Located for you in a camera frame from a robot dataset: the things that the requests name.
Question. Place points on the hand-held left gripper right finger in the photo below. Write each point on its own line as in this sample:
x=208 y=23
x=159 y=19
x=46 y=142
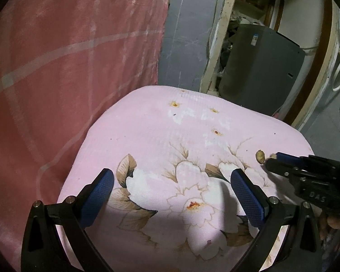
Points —
x=248 y=201

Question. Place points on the pink checked blanket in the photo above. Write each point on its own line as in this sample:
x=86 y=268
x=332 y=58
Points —
x=59 y=76

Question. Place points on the pink floral cloth table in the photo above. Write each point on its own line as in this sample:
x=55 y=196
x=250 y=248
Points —
x=164 y=136

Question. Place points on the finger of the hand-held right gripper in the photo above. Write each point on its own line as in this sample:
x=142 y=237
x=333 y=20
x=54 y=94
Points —
x=280 y=167
x=291 y=159

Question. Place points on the white door frame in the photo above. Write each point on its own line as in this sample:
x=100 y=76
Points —
x=218 y=48

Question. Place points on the peanut shell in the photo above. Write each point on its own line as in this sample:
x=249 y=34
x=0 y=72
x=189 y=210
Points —
x=260 y=156
x=272 y=156

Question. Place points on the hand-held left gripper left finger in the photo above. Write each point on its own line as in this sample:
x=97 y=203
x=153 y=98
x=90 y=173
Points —
x=97 y=195

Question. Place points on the person's right hand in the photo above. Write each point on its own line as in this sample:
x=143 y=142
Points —
x=333 y=223

